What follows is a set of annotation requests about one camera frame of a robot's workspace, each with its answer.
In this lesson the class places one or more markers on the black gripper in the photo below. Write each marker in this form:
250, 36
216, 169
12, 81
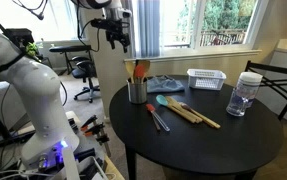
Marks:
117, 34

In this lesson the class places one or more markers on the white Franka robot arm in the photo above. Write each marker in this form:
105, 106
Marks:
39, 93

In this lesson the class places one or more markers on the orange silicone spatula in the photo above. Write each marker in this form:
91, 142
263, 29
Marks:
139, 71

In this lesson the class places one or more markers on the silver utensil holder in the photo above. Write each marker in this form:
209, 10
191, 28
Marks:
137, 91

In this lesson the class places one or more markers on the flat wooden spatula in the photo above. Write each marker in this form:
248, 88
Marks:
179, 108

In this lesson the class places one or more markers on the light wooden spoon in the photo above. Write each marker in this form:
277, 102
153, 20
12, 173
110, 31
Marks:
130, 68
145, 65

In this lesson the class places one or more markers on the grey blue curtain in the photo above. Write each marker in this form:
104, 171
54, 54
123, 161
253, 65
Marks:
148, 28

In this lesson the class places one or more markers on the black office chair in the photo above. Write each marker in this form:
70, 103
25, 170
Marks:
84, 71

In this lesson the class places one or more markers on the black side desk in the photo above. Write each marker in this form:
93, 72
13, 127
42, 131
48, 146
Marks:
69, 48

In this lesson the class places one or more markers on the blue cloth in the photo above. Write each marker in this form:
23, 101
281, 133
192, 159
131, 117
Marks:
164, 84

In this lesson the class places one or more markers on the black clamp with orange tips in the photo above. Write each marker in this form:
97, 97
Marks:
99, 135
89, 122

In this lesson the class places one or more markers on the small green plant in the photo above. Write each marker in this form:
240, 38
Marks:
32, 49

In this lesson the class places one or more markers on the white plastic basket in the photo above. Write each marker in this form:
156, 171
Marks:
205, 79

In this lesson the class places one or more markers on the black monitor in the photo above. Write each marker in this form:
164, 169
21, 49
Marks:
19, 35

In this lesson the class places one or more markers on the wooden deck railing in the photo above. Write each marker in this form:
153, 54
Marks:
221, 37

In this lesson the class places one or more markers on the long wooden spoon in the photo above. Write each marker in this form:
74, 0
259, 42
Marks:
201, 117

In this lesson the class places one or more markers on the black table leg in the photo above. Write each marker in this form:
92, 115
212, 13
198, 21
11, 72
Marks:
131, 163

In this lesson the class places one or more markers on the white plastic box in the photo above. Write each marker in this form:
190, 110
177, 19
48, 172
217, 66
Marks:
71, 165

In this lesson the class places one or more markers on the clear glass mug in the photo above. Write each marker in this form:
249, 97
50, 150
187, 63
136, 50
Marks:
238, 103

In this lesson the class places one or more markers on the white lidded canister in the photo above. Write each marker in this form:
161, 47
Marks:
250, 84

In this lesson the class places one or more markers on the dark wooden chair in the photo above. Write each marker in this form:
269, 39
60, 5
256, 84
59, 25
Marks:
276, 80

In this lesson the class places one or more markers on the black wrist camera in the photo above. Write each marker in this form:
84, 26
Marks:
103, 23

